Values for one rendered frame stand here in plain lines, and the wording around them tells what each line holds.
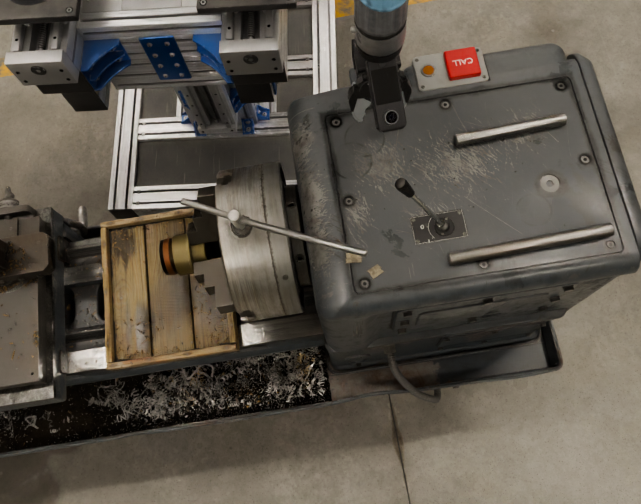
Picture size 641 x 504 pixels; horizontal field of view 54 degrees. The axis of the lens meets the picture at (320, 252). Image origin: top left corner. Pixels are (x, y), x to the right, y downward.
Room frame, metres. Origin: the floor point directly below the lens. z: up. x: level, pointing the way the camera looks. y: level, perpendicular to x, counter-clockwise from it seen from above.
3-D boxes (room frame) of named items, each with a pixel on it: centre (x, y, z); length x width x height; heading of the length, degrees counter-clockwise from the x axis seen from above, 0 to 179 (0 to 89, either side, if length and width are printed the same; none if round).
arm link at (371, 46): (0.57, -0.15, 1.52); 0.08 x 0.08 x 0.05
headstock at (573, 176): (0.44, -0.28, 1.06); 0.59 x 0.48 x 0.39; 87
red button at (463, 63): (0.65, -0.34, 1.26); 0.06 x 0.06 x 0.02; 87
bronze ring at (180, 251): (0.45, 0.27, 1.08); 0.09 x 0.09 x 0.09; 87
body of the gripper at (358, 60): (0.58, -0.15, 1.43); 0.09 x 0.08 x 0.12; 178
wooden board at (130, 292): (0.45, 0.37, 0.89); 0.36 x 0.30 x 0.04; 177
